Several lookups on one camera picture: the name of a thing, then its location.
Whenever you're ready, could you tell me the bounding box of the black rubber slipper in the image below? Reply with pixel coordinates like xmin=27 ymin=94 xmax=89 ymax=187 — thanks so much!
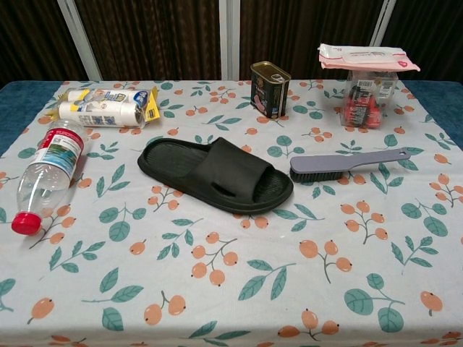
xmin=137 ymin=136 xmax=294 ymax=215

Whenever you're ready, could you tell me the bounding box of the dark luncheon meat can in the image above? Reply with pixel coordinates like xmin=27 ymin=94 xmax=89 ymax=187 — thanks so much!
xmin=250 ymin=61 xmax=292 ymax=119

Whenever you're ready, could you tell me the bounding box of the floral print tablecloth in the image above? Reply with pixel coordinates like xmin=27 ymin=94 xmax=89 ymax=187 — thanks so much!
xmin=0 ymin=78 xmax=463 ymax=347

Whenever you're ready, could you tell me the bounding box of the clear box with red contents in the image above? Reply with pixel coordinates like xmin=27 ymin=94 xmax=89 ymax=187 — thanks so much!
xmin=339 ymin=68 xmax=400 ymax=129

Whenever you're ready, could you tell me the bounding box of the packaged white roll pair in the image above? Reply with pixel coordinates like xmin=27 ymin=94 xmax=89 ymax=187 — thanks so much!
xmin=43 ymin=85 xmax=162 ymax=129

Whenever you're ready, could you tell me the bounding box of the dark curtain partition panel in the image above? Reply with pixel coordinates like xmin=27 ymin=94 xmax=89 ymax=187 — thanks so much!
xmin=0 ymin=0 xmax=88 ymax=86
xmin=72 ymin=0 xmax=232 ymax=81
xmin=231 ymin=0 xmax=386 ymax=81
xmin=372 ymin=0 xmax=463 ymax=95

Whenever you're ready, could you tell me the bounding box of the pink wet wipes pack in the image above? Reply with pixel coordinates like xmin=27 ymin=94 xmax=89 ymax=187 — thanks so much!
xmin=318 ymin=42 xmax=422 ymax=72

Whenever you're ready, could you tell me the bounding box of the clear plastic bottle red cap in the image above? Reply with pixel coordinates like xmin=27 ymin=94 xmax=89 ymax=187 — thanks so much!
xmin=10 ymin=119 xmax=91 ymax=236

